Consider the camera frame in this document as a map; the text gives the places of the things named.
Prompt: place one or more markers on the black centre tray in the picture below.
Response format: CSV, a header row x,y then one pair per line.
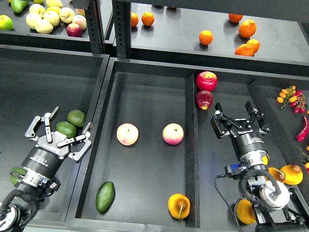
x,y
151,95

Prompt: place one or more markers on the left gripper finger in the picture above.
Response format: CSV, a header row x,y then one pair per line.
x,y
46,120
83,138

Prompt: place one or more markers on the red apple on shelf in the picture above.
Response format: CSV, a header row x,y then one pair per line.
x,y
74,30

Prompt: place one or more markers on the black tray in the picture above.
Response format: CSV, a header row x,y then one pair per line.
x,y
151,95
33,81

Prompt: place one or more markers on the green pepper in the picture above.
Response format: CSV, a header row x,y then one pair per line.
x,y
18,5

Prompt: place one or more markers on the dark avocado left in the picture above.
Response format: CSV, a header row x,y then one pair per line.
x,y
17,174

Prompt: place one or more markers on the yellow pear upper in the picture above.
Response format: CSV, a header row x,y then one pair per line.
x,y
265,160

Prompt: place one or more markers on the pale yellow pear centre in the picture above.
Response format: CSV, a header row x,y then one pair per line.
x,y
52,17

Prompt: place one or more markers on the green apple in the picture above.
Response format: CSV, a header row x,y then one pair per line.
x,y
6,23

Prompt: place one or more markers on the pale yellow pear back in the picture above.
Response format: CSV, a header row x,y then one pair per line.
x,y
37,9

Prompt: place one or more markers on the dark red apple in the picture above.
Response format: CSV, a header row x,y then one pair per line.
x,y
204,100

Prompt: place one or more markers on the orange lower right front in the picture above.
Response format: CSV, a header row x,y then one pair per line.
x,y
245,50

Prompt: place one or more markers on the round green avocado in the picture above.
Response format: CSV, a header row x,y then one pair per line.
x,y
66,128
76,117

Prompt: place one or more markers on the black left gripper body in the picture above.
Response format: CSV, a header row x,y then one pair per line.
x,y
57,137

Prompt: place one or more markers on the large orange right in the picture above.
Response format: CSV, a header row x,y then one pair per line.
x,y
247,29

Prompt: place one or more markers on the orange centre shelf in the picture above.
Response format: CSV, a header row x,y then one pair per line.
x,y
205,37

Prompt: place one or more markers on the black shelf post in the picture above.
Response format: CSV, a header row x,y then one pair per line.
x,y
122,26
94,26

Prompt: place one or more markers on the pale peach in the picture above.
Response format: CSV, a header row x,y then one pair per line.
x,y
80,20

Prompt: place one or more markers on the yellow pear brown tip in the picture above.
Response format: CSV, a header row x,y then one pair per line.
x,y
277,174

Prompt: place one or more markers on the yellow pear bottom right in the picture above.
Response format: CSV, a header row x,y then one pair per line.
x,y
245,213

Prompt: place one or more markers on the black shelf post right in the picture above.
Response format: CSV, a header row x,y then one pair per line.
x,y
122,26

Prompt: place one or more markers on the black shelf post left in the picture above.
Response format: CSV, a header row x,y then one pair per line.
x,y
94,26

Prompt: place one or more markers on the cherry tomato bunch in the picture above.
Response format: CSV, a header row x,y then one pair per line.
x,y
295,98

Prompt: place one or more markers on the pale yellow pear right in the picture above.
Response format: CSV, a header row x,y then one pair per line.
x,y
66,14

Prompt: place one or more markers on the pink yellow apple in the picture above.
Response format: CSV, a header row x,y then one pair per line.
x,y
127,134
173,134

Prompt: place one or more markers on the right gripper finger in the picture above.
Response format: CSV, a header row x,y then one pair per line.
x,y
256,116
223,124

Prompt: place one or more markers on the orange lower right back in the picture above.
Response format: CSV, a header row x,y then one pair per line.
x,y
255,44

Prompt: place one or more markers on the black left tray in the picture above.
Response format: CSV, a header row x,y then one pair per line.
x,y
33,81

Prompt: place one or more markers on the pink yellow apple right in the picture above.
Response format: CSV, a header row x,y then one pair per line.
x,y
173,134

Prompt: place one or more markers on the orange top right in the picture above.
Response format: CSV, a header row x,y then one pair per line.
x,y
235,18

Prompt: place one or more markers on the pale yellow pear front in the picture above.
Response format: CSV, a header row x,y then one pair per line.
x,y
43,26

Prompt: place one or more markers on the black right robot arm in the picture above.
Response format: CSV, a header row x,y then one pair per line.
x,y
275,207

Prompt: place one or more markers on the yellow pear far right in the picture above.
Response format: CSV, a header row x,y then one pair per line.
x,y
293,174

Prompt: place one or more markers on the pale yellow pear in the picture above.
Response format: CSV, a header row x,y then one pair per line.
x,y
52,17
32,19
37,9
66,14
43,26

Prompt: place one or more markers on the pink yellow apple left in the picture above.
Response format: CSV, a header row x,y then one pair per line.
x,y
127,134

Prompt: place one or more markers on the pale yellow pear left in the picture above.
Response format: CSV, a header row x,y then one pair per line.
x,y
32,19

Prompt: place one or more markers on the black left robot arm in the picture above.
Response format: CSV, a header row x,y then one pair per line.
x,y
42,163

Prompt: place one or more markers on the red chili pepper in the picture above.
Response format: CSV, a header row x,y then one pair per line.
x,y
303,133

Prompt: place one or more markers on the round green avocado lower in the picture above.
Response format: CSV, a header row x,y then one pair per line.
x,y
66,128

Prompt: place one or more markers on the bright red apple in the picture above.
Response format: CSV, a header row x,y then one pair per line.
x,y
206,81

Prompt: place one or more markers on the dark green avocado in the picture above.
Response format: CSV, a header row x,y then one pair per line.
x,y
105,197

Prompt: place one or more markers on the round green avocado upper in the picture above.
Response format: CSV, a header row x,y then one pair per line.
x,y
76,117

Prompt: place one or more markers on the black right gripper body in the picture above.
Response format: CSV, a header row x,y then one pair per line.
x,y
253,133

